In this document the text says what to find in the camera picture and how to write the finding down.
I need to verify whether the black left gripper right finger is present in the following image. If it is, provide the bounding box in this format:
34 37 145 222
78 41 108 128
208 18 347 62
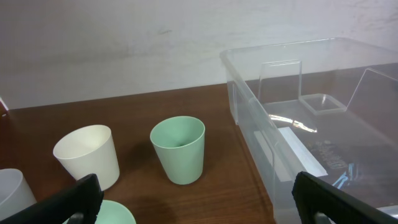
292 172 397 224

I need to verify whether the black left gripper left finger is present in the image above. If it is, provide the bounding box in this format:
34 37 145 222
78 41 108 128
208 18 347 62
1 174 104 224

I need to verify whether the cream cup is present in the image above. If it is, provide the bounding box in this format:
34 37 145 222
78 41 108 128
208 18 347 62
53 124 120 190

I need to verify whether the light grey cup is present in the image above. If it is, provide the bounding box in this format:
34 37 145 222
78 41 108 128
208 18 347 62
1 169 37 220

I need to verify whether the mint green cup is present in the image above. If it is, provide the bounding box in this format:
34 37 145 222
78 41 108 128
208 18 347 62
150 116 206 185

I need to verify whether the clear plastic storage container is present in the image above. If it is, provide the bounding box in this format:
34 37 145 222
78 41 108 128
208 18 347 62
220 38 397 223

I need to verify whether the mint green small bowl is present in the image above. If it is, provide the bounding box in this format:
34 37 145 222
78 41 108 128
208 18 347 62
62 199 137 224

